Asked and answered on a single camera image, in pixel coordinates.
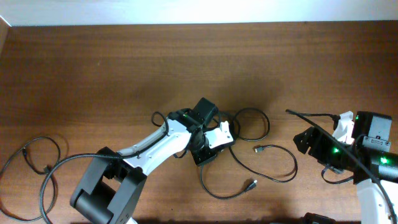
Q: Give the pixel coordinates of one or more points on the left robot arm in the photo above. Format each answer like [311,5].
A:
[179,139]

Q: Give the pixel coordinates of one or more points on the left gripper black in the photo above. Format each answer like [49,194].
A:
[202,158]

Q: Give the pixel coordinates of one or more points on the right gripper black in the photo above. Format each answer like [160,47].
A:
[313,140]

